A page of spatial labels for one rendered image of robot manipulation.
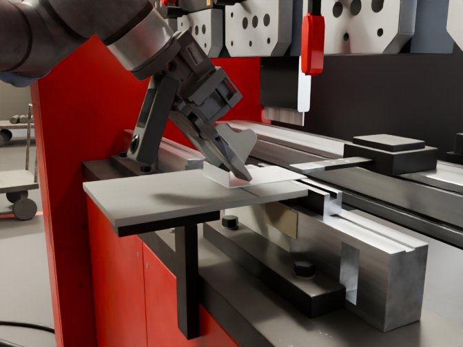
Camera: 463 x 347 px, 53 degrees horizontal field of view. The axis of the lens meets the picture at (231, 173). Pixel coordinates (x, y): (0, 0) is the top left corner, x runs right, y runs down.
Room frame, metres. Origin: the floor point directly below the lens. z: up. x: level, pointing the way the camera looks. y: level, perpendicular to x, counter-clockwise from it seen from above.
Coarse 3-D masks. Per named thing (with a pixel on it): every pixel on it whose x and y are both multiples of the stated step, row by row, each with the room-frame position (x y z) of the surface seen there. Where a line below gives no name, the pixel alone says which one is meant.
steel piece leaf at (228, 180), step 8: (208, 168) 0.66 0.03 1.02; (216, 168) 0.64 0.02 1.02; (256, 168) 0.72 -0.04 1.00; (208, 176) 0.66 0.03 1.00; (216, 176) 0.64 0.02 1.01; (224, 176) 0.61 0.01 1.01; (232, 176) 0.66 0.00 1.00; (256, 176) 0.66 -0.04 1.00; (264, 176) 0.66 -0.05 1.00; (272, 176) 0.66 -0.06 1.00; (224, 184) 0.61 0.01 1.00; (232, 184) 0.62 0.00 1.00; (240, 184) 0.62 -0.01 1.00; (248, 184) 0.62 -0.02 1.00; (256, 184) 0.62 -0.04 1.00
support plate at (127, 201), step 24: (96, 192) 0.58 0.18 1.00; (120, 192) 0.58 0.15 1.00; (144, 192) 0.58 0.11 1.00; (168, 192) 0.58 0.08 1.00; (192, 192) 0.58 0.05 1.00; (216, 192) 0.58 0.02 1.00; (240, 192) 0.58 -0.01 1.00; (264, 192) 0.58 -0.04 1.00; (288, 192) 0.59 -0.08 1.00; (120, 216) 0.49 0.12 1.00; (144, 216) 0.49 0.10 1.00; (168, 216) 0.51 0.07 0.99
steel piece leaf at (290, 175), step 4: (260, 168) 0.72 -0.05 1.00; (264, 168) 0.72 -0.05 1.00; (268, 168) 0.72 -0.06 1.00; (272, 168) 0.72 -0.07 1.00; (276, 168) 0.72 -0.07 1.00; (280, 168) 0.72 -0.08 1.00; (272, 172) 0.69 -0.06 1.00; (276, 172) 0.69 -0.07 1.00; (280, 172) 0.69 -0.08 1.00; (284, 172) 0.69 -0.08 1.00; (288, 172) 0.69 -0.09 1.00; (292, 172) 0.69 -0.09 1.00; (280, 176) 0.66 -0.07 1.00; (284, 176) 0.66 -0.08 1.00; (288, 176) 0.66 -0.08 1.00; (292, 176) 0.66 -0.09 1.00; (296, 176) 0.66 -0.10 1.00; (300, 176) 0.66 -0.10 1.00; (304, 176) 0.66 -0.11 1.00
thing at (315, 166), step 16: (352, 144) 0.82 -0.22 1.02; (368, 144) 0.80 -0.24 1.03; (384, 144) 0.76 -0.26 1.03; (400, 144) 0.76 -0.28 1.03; (416, 144) 0.77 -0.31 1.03; (336, 160) 0.76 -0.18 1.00; (352, 160) 0.76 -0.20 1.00; (368, 160) 0.76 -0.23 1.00; (384, 160) 0.75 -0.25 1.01; (400, 160) 0.74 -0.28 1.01; (416, 160) 0.76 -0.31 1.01; (432, 160) 0.78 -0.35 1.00
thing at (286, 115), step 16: (272, 64) 0.70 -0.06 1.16; (288, 64) 0.66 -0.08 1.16; (272, 80) 0.70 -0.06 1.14; (288, 80) 0.66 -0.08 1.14; (304, 80) 0.64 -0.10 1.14; (272, 96) 0.70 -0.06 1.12; (288, 96) 0.66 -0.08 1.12; (304, 96) 0.64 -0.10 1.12; (272, 112) 0.71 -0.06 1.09; (288, 112) 0.67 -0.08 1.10
